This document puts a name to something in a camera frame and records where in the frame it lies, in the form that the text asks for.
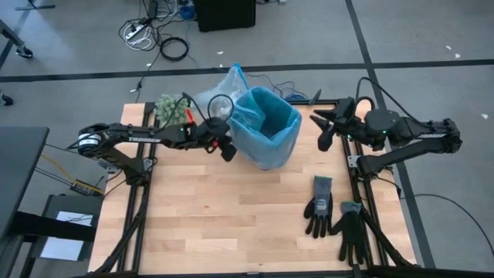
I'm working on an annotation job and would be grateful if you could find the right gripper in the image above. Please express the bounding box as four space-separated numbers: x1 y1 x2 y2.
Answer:
310 96 368 153

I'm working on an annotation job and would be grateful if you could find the green artificial plant in pot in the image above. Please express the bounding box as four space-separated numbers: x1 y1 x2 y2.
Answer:
154 93 191 127

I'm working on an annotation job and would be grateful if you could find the small circuit board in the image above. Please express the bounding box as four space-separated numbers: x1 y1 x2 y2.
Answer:
69 178 105 197

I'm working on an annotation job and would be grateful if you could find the light blue trash bag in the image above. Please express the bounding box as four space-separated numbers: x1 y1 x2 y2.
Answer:
228 86 303 170

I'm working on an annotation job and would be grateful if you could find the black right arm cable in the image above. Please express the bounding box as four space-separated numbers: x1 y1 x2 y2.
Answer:
354 76 428 125

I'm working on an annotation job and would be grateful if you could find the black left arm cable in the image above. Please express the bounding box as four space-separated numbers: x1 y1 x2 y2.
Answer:
156 91 235 134

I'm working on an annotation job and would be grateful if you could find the thin blue cable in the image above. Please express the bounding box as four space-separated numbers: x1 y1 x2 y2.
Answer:
246 72 310 101

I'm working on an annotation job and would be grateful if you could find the red wire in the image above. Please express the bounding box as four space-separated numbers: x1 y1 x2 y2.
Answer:
186 108 220 152

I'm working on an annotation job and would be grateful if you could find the yellow cable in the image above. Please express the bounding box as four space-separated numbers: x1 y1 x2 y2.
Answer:
41 153 78 182

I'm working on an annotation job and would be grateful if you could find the dark grey trash bin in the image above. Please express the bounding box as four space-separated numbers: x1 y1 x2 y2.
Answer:
246 156 293 171

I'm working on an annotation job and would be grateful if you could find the black box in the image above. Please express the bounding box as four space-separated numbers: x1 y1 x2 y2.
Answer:
194 0 257 33

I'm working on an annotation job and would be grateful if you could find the translucent trash bag blue hem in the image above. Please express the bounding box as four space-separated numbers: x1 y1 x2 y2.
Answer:
192 63 251 121

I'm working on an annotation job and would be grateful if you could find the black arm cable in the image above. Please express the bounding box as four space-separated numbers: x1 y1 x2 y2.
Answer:
354 76 428 125
156 91 235 134

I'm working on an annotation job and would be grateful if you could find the long black floor cable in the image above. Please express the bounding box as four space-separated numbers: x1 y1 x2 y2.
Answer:
399 192 494 258

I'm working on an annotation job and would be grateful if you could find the coiled black cable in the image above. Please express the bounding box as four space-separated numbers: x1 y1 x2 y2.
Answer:
159 36 190 62

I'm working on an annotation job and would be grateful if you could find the blue cable bundle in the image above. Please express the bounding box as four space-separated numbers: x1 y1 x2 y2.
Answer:
178 2 197 20

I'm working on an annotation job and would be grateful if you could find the white paper sheet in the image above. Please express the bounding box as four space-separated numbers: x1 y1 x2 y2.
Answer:
39 210 94 263

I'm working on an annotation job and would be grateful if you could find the white power strip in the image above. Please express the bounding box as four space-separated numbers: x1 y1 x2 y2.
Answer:
123 22 150 40

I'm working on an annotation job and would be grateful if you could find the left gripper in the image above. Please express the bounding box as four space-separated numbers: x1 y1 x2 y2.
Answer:
189 117 239 163

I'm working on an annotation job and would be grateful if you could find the grey table leg with caster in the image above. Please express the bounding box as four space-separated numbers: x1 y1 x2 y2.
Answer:
0 19 34 59

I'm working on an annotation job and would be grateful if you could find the black work glove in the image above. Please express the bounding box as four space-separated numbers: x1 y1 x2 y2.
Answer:
330 200 370 266

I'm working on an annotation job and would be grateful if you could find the white cable bundle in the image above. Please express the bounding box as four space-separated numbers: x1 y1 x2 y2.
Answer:
125 32 154 51

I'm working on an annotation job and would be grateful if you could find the grey-backed work glove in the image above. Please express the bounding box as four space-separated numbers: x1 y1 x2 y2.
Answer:
303 175 335 239

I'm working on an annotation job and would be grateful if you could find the dark side table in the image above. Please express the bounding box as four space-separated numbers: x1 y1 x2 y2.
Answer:
0 126 50 240

